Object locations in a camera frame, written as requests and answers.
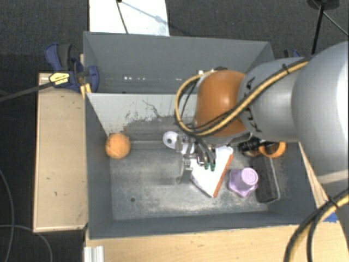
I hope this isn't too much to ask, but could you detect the orange ring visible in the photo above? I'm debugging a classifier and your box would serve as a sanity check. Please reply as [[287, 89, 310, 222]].
[[257, 141, 287, 159]]

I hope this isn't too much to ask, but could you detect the dark flat block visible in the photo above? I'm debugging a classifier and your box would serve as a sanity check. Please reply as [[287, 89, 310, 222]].
[[251, 155, 281, 204]]

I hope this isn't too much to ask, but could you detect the black cylinder on white bracket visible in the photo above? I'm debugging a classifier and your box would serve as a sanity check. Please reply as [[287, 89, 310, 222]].
[[237, 139, 261, 156]]

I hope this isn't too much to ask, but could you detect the purple plastic cup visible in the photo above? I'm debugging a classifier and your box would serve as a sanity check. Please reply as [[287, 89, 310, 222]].
[[227, 167, 259, 198]]

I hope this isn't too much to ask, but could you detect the pale wood board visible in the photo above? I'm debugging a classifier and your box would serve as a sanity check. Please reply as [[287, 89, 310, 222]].
[[33, 72, 89, 233]]

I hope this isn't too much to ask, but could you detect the orange ball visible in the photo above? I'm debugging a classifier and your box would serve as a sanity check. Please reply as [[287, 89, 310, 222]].
[[105, 133, 132, 159]]

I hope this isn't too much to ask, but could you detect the grey metal bin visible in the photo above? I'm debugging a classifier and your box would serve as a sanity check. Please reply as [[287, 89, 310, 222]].
[[82, 31, 318, 240]]

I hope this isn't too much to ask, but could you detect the white plastic piece with hole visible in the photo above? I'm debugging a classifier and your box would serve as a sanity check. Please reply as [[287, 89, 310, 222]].
[[163, 130, 196, 158]]

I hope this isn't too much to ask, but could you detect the white box with orange edge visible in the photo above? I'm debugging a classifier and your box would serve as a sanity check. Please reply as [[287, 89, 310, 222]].
[[190, 145, 235, 199]]

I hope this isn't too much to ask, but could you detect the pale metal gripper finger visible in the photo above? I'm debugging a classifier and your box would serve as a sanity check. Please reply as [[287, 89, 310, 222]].
[[176, 158, 194, 186]]

